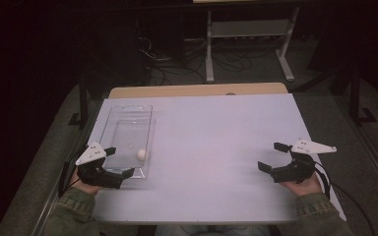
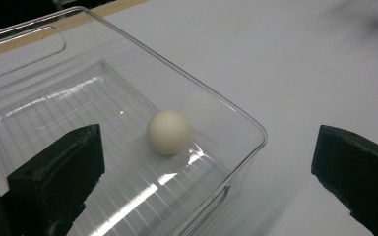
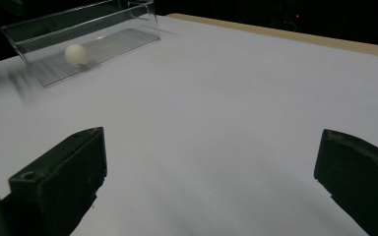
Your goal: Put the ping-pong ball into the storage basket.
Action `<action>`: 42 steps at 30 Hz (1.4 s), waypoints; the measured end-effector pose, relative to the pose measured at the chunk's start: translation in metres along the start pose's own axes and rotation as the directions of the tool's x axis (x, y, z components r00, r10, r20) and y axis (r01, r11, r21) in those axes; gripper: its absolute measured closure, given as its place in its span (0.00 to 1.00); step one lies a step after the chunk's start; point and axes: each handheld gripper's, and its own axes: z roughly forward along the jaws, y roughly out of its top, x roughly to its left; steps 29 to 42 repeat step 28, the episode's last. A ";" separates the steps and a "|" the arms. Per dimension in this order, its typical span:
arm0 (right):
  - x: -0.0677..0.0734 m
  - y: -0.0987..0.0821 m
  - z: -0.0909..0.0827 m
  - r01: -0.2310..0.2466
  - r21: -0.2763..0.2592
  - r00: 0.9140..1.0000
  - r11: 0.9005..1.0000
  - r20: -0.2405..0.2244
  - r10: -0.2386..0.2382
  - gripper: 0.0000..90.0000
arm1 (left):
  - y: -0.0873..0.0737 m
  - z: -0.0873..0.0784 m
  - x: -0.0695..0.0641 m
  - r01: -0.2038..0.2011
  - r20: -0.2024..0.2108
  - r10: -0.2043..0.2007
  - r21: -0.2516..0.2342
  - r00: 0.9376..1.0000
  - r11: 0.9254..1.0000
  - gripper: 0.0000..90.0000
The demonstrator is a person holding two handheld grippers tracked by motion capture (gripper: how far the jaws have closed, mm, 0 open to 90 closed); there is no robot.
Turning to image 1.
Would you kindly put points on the person's left hand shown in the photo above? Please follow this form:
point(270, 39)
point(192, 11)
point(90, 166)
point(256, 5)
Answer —
point(83, 187)

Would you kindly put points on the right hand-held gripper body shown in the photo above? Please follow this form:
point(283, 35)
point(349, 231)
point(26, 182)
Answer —
point(295, 170)

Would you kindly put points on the person's right hand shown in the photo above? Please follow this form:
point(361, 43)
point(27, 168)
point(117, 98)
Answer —
point(303, 188)

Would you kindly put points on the white ball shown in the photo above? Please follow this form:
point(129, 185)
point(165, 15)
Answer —
point(141, 154)

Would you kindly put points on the clear plastic tray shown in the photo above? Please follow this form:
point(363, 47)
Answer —
point(126, 131)

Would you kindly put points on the black metal stand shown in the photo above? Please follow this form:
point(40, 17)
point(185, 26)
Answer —
point(355, 98)
point(83, 98)

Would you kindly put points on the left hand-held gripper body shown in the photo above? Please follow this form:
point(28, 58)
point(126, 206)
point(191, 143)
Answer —
point(95, 173)

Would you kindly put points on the white metal desk frame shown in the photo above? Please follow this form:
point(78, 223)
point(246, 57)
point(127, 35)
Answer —
point(249, 29)

